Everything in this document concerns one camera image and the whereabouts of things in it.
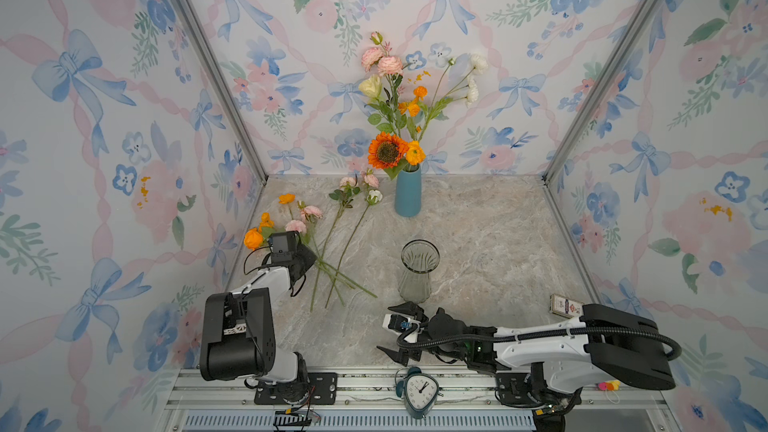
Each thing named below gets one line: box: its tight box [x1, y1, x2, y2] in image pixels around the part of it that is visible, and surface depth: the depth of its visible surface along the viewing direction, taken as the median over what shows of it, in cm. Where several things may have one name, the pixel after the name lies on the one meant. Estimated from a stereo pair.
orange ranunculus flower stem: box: [244, 212, 277, 251], surface depth 100 cm
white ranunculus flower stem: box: [420, 53, 489, 139], surface depth 89 cm
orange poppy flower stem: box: [398, 85, 428, 143], surface depth 86 cm
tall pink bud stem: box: [361, 31, 403, 133], surface depth 84 cm
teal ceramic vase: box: [395, 164, 422, 217], surface depth 106 cm
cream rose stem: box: [359, 75, 399, 137], surface depth 85 cm
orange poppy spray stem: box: [278, 193, 296, 220], surface depth 112 cm
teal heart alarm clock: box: [395, 366, 444, 419], surface depth 72 cm
